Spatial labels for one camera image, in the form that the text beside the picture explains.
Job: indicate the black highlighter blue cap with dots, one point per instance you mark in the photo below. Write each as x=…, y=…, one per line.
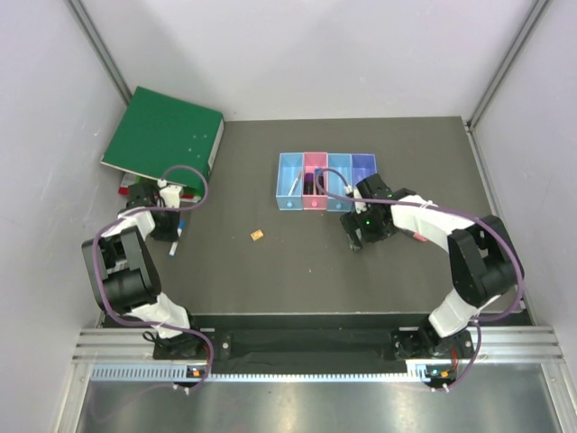
x=319, y=181

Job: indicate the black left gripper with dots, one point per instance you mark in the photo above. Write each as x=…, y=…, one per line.
x=170, y=235

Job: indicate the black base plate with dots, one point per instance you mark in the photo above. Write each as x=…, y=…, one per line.
x=277, y=345

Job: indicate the aluminium front rail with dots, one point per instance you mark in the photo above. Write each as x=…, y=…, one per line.
x=515, y=345

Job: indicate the purple drawer box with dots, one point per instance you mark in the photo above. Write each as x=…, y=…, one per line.
x=364, y=165

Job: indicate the small orange eraser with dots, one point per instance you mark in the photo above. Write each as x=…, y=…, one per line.
x=257, y=235

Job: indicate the aluminium frame post right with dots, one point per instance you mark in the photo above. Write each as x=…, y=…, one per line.
x=527, y=27

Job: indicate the light blue drawer box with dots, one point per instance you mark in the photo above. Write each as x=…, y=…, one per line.
x=341, y=162
x=290, y=163

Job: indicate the red and green folder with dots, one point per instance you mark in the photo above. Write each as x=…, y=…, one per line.
x=130, y=179

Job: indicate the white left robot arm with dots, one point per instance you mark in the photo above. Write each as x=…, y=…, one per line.
x=120, y=267

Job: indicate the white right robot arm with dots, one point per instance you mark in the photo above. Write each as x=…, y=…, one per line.
x=483, y=261

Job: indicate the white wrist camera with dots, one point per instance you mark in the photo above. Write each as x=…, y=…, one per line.
x=358, y=207
x=170, y=194

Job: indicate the pink drawer box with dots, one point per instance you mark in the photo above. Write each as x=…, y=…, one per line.
x=313, y=198

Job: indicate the aluminium frame post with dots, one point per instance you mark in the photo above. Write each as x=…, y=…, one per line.
x=97, y=43
x=527, y=27

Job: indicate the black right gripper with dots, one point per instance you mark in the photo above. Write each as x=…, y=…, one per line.
x=352, y=221

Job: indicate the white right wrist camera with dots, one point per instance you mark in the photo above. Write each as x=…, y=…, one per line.
x=358, y=207

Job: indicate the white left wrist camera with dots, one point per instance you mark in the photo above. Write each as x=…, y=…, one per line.
x=170, y=194

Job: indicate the colourful tube pink cap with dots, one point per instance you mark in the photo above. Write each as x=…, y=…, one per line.
x=415, y=236

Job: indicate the green ring binder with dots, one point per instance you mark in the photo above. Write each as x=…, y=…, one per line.
x=158, y=132

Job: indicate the white marker blue cap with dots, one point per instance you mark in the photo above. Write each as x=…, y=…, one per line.
x=175, y=244

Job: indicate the white pencil orange tip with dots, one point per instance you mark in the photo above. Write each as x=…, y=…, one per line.
x=295, y=183

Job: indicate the aluminium frame post left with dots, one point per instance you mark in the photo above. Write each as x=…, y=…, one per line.
x=97, y=43

